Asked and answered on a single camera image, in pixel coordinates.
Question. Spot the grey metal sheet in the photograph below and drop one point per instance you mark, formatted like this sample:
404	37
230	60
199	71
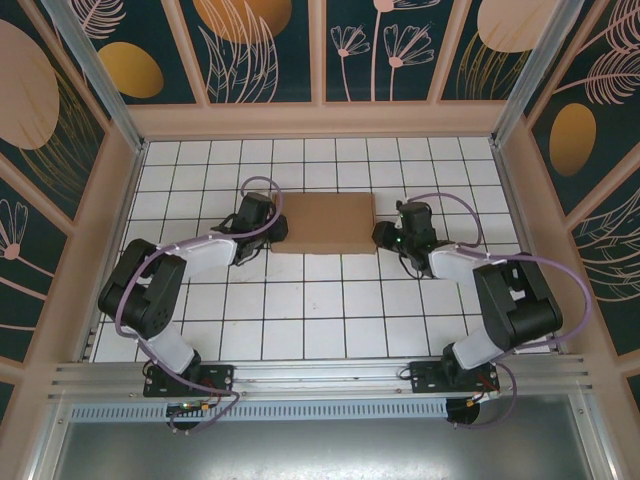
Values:
325	450

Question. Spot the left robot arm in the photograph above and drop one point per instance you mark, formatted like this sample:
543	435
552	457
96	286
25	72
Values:
145	295

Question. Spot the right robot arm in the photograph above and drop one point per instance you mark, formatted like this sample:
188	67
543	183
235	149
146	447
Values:
520	310

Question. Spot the brown cardboard box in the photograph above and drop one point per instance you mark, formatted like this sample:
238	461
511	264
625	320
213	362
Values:
325	222

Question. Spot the black base plate right arm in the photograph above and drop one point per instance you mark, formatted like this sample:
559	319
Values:
422	375

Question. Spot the black base plate left arm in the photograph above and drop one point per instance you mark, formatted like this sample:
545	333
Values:
220	375

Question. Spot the aluminium mounting rail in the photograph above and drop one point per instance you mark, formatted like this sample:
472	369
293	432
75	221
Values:
325	372

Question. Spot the aluminium frame post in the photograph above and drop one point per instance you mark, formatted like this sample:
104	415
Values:
99	75
536	75

